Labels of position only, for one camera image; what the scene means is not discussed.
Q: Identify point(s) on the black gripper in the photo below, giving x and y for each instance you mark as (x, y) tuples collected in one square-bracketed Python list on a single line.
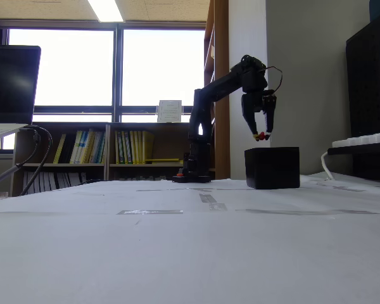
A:
[(254, 102)]

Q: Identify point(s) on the small red bead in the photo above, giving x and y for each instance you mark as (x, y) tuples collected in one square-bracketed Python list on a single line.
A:
[(263, 136)]

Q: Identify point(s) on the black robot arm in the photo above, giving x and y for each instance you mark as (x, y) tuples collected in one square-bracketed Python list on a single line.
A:
[(202, 126)]

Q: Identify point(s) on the black square container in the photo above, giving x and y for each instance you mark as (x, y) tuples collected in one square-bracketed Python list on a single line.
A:
[(272, 168)]

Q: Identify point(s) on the tall wooden bookshelf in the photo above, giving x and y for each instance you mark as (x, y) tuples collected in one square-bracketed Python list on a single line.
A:
[(221, 63)]

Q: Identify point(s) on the white paper sign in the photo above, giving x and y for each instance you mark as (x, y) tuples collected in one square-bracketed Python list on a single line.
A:
[(169, 111)]

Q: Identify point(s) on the white power strip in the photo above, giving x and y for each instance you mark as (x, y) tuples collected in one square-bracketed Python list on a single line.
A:
[(361, 139)]

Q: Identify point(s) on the flat lying yellow book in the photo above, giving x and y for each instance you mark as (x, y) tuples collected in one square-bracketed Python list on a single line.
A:
[(164, 160)]

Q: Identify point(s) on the wide yellow binder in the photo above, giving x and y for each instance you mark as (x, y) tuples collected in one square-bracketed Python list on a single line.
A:
[(148, 145)]

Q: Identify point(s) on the black pegboard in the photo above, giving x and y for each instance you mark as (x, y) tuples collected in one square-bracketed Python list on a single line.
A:
[(370, 79)]

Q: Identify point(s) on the low wooden bookshelf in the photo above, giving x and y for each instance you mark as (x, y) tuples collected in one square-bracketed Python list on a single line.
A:
[(63, 126), (136, 126)]

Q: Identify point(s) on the white paper sheet covering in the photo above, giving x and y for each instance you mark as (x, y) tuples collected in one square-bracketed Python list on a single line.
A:
[(190, 253)]

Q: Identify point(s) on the white blue book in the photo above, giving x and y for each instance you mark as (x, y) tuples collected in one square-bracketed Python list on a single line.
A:
[(77, 147)]

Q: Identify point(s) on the ceiling light panel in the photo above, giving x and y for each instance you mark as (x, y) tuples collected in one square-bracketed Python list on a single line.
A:
[(106, 9)]

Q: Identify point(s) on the leaning yellow book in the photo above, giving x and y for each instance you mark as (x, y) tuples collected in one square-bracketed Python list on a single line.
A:
[(60, 149)]

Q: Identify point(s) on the white binder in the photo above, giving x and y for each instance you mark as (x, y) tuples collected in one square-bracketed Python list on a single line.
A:
[(51, 181), (41, 182)]

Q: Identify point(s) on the black screen laptop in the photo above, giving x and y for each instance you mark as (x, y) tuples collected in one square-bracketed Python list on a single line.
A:
[(9, 82)]

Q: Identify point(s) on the dark window frame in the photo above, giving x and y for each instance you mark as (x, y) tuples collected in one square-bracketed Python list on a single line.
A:
[(118, 73)]

